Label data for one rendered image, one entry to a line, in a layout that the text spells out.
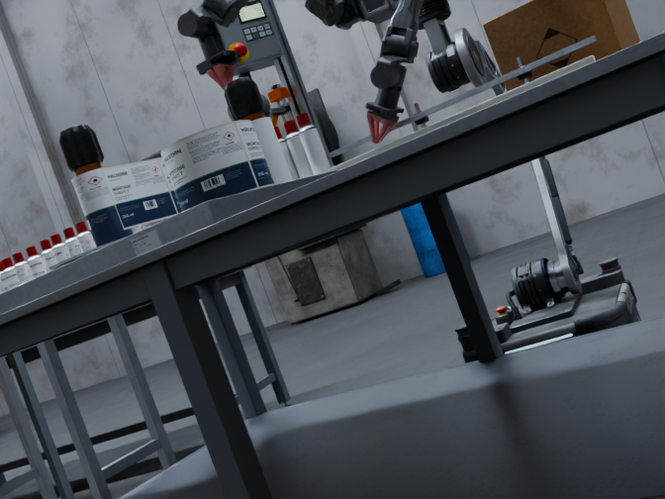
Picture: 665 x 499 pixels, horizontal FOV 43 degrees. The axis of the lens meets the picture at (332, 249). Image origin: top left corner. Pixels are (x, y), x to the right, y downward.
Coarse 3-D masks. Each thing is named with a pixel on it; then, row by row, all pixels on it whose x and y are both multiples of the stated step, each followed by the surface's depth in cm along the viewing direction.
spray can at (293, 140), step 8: (288, 128) 234; (296, 128) 235; (288, 136) 234; (296, 136) 233; (288, 144) 234; (296, 144) 233; (296, 152) 233; (304, 152) 233; (296, 160) 234; (304, 160) 233; (304, 168) 233; (304, 176) 234
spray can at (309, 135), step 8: (304, 120) 231; (304, 128) 230; (312, 128) 230; (304, 136) 230; (312, 136) 230; (304, 144) 231; (312, 144) 230; (320, 144) 231; (312, 152) 230; (320, 152) 230; (312, 160) 230; (320, 160) 230; (328, 160) 232; (312, 168) 231; (320, 168) 230; (328, 168) 230
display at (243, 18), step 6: (258, 0) 245; (246, 6) 243; (252, 6) 244; (258, 6) 244; (240, 12) 242; (246, 12) 243; (252, 12) 243; (258, 12) 244; (264, 12) 245; (240, 18) 242; (246, 18) 243; (252, 18) 243; (258, 18) 244
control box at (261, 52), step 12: (252, 0) 244; (216, 24) 240; (240, 24) 242; (252, 24) 243; (228, 36) 240; (240, 36) 242; (276, 36) 246; (228, 48) 240; (252, 48) 243; (264, 48) 244; (276, 48) 245; (240, 60) 241; (252, 60) 242; (264, 60) 244; (240, 72) 248
